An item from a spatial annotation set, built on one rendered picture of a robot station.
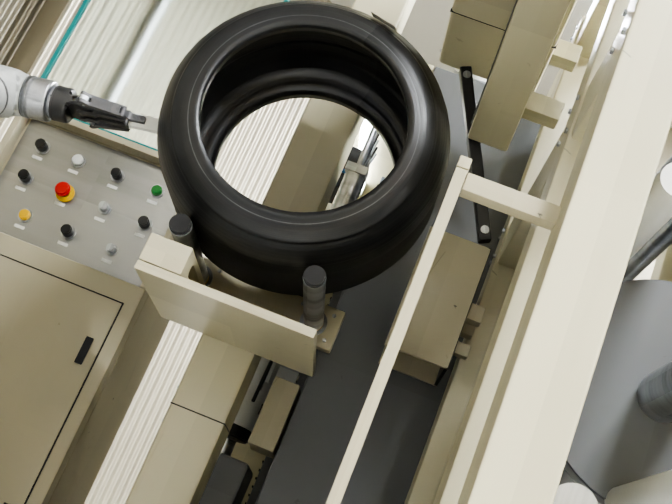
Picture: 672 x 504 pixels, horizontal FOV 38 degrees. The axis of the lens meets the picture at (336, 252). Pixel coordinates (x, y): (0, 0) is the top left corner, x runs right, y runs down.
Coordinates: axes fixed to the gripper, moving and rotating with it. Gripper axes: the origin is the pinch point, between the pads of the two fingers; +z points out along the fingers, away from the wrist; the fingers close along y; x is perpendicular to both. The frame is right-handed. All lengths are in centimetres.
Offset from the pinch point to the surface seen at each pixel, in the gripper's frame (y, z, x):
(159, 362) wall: 338, -51, -12
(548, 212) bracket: -58, 76, 25
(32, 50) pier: 214, -126, -117
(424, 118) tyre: -13, 57, -9
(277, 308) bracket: 25.3, 34.4, 25.8
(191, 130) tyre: -12.7, 12.7, 4.9
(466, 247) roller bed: 21, 73, 3
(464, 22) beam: 6, 61, -45
